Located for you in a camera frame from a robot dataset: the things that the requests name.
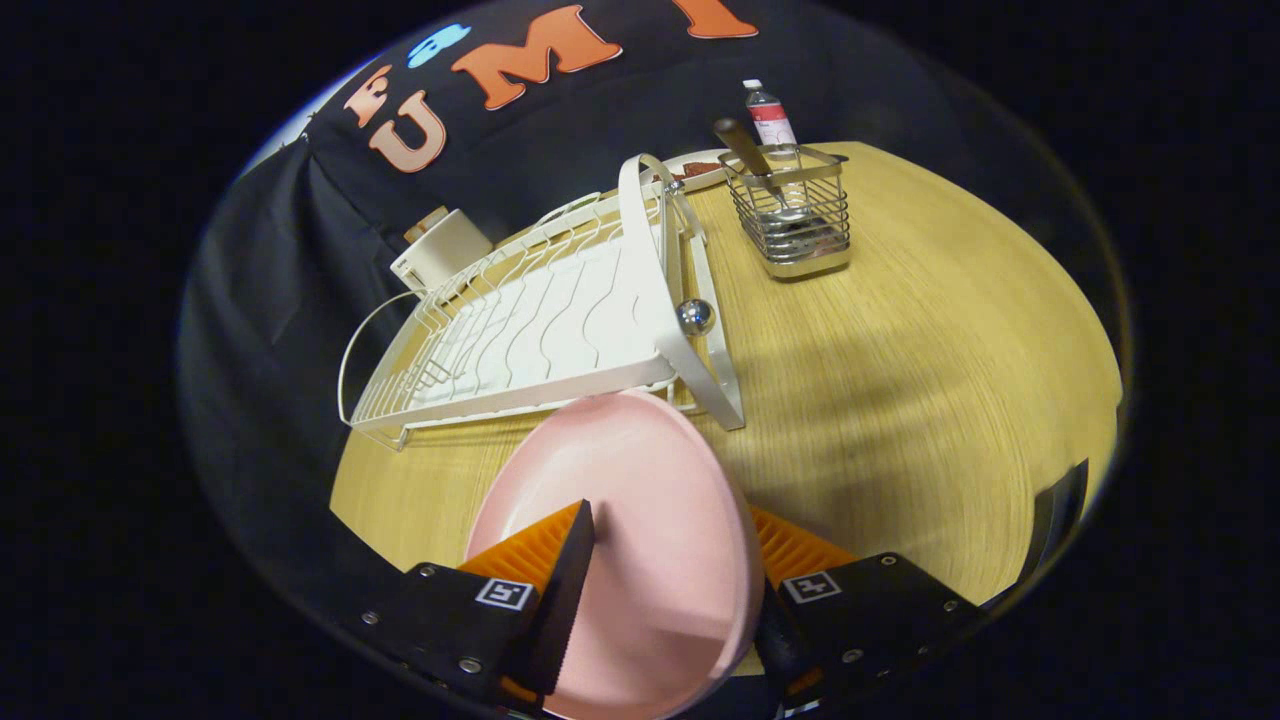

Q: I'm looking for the metal wire basket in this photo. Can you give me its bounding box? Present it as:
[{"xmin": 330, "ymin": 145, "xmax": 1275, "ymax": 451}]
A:
[{"xmin": 718, "ymin": 145, "xmax": 853, "ymax": 279}]

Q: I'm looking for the metal spoon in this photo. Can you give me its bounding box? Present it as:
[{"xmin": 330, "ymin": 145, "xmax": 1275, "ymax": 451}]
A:
[{"xmin": 712, "ymin": 118, "xmax": 813, "ymax": 223}]

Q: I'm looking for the clear plastic water bottle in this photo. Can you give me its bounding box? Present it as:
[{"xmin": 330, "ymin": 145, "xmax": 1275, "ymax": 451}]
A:
[{"xmin": 743, "ymin": 79, "xmax": 801, "ymax": 161}]

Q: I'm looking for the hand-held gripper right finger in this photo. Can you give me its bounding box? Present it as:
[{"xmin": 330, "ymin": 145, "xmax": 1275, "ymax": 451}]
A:
[{"xmin": 748, "ymin": 505, "xmax": 989, "ymax": 719}]

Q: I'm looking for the white toaster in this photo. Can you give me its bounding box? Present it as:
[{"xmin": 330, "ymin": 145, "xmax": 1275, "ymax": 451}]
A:
[{"xmin": 390, "ymin": 207, "xmax": 494, "ymax": 298}]

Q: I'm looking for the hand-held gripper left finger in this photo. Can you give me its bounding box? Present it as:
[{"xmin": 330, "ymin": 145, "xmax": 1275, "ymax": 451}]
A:
[{"xmin": 355, "ymin": 500, "xmax": 596, "ymax": 713}]

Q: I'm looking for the white wire dish rack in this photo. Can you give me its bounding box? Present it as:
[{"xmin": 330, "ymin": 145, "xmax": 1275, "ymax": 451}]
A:
[{"xmin": 338, "ymin": 153, "xmax": 746, "ymax": 451}]

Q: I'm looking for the black backdrop cloth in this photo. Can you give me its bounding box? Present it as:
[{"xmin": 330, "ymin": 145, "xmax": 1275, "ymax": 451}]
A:
[{"xmin": 180, "ymin": 0, "xmax": 1001, "ymax": 601}]

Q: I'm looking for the white round plate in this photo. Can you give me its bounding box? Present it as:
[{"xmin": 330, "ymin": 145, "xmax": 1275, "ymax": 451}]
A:
[{"xmin": 655, "ymin": 149, "xmax": 741, "ymax": 193}]

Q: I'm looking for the pink plate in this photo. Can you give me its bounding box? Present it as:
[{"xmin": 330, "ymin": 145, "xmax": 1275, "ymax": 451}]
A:
[{"xmin": 465, "ymin": 390, "xmax": 766, "ymax": 720}]

